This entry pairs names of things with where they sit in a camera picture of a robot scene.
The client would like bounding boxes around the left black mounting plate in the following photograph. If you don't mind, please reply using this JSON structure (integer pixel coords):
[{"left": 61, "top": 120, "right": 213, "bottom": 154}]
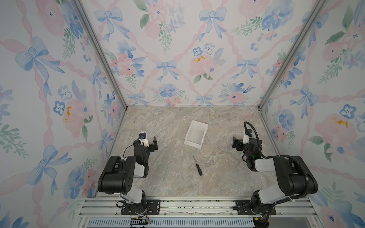
[{"left": 117, "top": 199, "right": 161, "bottom": 216}]

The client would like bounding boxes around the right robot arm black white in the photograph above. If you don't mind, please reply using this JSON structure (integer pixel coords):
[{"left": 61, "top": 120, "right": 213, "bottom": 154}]
[{"left": 232, "top": 137, "right": 318, "bottom": 223}]

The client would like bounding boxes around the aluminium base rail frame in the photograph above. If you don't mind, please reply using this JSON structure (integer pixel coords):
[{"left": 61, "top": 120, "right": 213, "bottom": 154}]
[{"left": 75, "top": 196, "right": 323, "bottom": 228}]

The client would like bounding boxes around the white plastic bin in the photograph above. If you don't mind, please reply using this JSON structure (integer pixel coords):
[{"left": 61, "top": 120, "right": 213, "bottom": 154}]
[{"left": 184, "top": 120, "right": 208, "bottom": 149}]

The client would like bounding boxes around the right corner aluminium post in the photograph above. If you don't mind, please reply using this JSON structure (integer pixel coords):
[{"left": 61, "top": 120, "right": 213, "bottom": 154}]
[{"left": 258, "top": 0, "right": 327, "bottom": 113}]

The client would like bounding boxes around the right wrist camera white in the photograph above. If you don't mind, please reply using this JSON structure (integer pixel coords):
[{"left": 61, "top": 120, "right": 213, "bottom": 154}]
[{"left": 242, "top": 129, "right": 253, "bottom": 144}]

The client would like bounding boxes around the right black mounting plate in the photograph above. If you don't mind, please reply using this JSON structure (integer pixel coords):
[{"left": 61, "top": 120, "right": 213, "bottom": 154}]
[{"left": 233, "top": 199, "right": 270, "bottom": 216}]

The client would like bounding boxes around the black handled screwdriver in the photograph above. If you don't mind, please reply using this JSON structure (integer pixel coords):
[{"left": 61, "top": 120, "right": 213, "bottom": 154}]
[{"left": 193, "top": 155, "right": 203, "bottom": 176}]

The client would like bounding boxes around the corner aluminium post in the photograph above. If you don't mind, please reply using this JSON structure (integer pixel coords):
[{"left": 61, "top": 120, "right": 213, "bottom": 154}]
[
  {"left": 70, "top": 0, "right": 128, "bottom": 111},
  {"left": 258, "top": 0, "right": 327, "bottom": 113}
]

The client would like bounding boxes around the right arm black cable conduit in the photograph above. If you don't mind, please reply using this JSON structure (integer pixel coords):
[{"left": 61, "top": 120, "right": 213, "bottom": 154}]
[{"left": 243, "top": 121, "right": 311, "bottom": 200}]

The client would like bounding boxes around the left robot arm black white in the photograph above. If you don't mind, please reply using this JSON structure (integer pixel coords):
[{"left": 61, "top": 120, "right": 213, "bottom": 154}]
[{"left": 98, "top": 132, "right": 158, "bottom": 216}]

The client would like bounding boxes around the left corner aluminium post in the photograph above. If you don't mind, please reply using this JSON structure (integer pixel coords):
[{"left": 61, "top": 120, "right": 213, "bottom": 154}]
[{"left": 70, "top": 0, "right": 128, "bottom": 111}]

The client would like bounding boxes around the black mounting plate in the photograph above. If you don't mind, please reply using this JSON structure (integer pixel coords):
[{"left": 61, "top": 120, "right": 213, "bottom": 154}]
[
  {"left": 233, "top": 199, "right": 270, "bottom": 216},
  {"left": 117, "top": 199, "right": 161, "bottom": 216}
]

